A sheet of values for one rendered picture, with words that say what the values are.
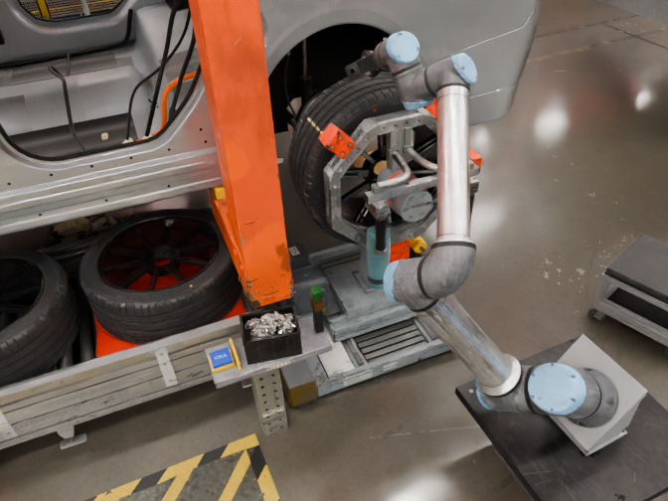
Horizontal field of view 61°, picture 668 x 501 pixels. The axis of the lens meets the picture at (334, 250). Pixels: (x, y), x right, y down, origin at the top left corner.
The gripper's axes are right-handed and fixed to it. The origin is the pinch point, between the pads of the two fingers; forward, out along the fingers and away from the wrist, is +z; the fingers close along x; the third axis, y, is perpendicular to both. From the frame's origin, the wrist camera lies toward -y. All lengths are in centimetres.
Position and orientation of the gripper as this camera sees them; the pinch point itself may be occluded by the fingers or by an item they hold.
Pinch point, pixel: (362, 68)
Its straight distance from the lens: 206.0
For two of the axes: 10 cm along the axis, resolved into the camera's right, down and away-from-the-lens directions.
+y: 9.0, -4.1, 1.5
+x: -3.7, -9.0, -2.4
